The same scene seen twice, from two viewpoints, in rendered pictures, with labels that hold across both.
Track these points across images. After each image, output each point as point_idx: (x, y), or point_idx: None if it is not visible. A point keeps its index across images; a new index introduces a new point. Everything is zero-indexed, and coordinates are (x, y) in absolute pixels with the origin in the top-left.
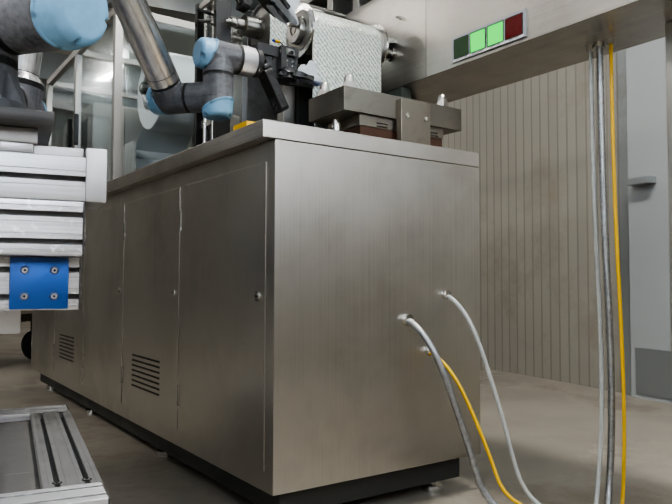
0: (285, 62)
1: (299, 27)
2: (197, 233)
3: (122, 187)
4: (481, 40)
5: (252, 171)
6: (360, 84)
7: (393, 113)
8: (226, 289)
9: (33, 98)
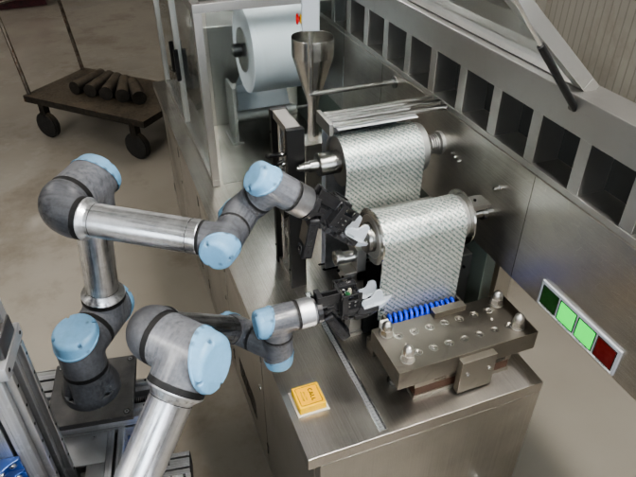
0: (346, 309)
1: (368, 246)
2: (272, 391)
3: None
4: (570, 322)
5: None
6: (434, 278)
7: (453, 369)
8: (291, 468)
9: (117, 315)
